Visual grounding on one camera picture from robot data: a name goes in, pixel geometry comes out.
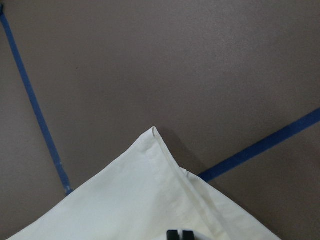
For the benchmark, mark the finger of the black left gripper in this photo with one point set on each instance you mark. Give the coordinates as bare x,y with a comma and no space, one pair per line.
187,235
172,235

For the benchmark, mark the cream long-sleeve shirt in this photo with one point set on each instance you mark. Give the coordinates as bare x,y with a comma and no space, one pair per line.
140,196

